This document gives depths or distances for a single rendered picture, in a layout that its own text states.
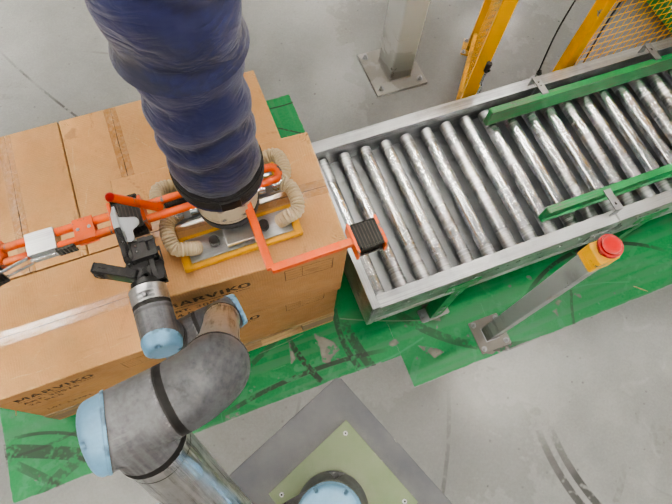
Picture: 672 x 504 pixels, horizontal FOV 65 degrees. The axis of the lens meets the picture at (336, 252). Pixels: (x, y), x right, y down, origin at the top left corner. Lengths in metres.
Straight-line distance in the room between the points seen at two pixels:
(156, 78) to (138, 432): 0.54
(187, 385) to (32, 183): 1.57
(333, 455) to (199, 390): 0.79
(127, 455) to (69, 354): 1.14
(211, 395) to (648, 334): 2.32
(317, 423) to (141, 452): 0.80
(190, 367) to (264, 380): 1.54
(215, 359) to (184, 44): 0.47
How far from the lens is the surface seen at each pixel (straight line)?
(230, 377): 0.85
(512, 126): 2.34
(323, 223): 1.52
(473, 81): 2.36
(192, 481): 0.97
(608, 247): 1.61
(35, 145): 2.36
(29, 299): 2.08
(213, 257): 1.47
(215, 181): 1.20
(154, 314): 1.29
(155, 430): 0.83
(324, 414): 1.58
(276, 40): 3.21
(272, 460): 1.57
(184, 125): 1.03
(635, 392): 2.75
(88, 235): 1.45
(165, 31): 0.84
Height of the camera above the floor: 2.32
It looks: 68 degrees down
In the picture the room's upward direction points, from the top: 8 degrees clockwise
